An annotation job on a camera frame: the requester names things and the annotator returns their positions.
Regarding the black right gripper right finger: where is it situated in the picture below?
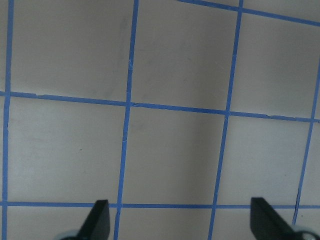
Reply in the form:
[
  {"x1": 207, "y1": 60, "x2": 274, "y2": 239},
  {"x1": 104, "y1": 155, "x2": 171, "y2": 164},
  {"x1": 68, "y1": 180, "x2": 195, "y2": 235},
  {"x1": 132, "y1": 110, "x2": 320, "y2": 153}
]
[{"x1": 250, "y1": 197, "x2": 303, "y2": 240}]

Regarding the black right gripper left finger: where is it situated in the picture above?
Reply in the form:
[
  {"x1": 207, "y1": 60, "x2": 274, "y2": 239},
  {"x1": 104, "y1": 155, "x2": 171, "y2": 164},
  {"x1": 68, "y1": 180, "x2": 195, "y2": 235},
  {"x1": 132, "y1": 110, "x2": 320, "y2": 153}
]
[{"x1": 75, "y1": 199, "x2": 111, "y2": 240}]

